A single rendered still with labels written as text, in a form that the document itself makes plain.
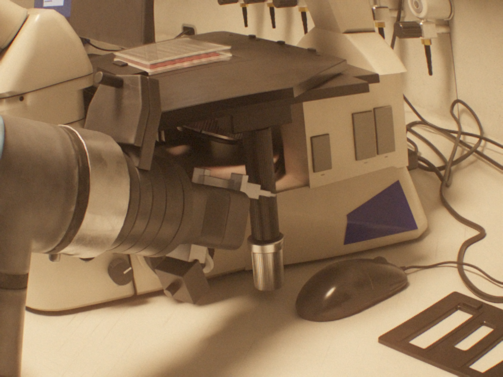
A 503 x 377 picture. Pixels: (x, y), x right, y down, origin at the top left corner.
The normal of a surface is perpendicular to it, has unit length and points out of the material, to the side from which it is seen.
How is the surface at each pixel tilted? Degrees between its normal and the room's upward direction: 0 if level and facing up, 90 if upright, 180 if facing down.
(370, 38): 30
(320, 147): 90
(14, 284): 98
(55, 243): 133
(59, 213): 107
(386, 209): 48
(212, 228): 82
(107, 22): 86
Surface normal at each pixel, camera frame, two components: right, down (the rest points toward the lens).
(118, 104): -0.58, -0.11
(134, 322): -0.09, -0.94
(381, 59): 0.20, -0.57
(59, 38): 0.40, 0.07
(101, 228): 0.66, 0.53
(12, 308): 0.88, 0.22
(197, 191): 0.82, -0.42
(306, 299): -0.74, -0.37
